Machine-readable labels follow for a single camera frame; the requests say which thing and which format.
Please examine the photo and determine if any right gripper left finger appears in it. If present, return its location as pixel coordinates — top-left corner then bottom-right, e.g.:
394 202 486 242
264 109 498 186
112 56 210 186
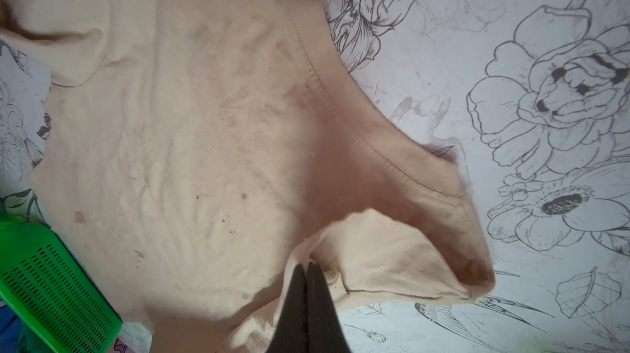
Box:
267 264 308 353

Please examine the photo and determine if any beige t-shirt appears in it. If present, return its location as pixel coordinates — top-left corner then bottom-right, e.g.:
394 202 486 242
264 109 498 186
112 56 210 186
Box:
1 0 495 352

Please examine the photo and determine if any blue t-shirt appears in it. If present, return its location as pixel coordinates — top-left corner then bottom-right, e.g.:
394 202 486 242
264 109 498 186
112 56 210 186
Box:
0 304 21 353

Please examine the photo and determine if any green plastic laundry basket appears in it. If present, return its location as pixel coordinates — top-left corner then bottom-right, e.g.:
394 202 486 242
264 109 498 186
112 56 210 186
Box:
1 219 122 352

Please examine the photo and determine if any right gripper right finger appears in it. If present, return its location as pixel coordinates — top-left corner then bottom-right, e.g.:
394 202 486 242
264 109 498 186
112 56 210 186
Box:
308 263 350 353

